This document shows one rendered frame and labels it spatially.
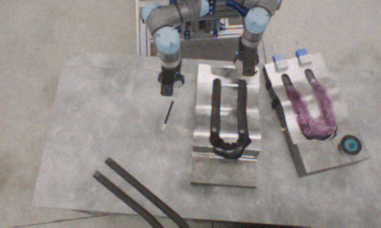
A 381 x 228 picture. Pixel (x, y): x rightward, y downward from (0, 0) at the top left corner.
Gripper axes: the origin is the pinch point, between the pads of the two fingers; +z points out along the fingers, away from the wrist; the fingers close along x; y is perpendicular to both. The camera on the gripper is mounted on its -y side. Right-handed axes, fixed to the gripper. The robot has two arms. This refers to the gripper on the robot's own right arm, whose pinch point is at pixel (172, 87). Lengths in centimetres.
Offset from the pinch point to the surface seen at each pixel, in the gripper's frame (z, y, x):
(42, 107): 95, 20, 94
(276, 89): 8.8, 5.8, -44.1
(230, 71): 6.1, 11.9, -23.6
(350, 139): 0, -16, -70
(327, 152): 4, -22, -62
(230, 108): 6.8, -4.9, -24.2
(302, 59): 7, 20, -55
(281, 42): 95, 82, -69
